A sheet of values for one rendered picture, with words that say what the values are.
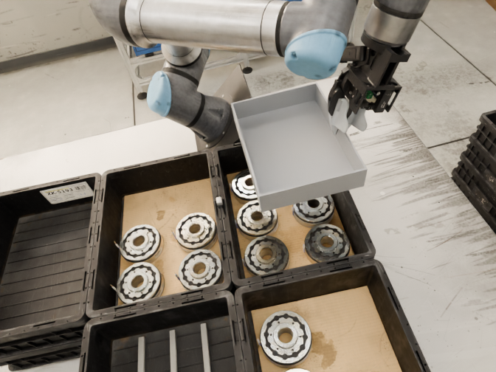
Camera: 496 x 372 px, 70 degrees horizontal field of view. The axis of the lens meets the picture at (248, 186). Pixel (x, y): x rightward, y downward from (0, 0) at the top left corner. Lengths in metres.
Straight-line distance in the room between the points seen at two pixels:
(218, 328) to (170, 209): 0.35
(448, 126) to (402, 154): 1.25
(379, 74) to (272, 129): 0.28
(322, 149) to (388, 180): 0.47
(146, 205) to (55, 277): 0.28
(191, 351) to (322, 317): 0.28
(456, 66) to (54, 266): 2.73
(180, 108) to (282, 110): 0.35
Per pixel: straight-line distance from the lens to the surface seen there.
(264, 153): 0.75
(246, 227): 0.87
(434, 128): 2.46
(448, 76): 2.89
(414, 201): 1.15
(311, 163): 0.73
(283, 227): 0.90
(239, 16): 0.56
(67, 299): 0.98
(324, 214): 0.89
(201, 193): 1.00
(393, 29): 0.61
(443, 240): 1.10
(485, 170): 1.72
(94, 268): 0.86
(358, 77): 0.64
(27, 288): 1.06
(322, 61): 0.50
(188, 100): 1.08
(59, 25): 3.64
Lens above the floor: 1.60
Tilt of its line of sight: 51 degrees down
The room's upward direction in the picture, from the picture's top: 11 degrees counter-clockwise
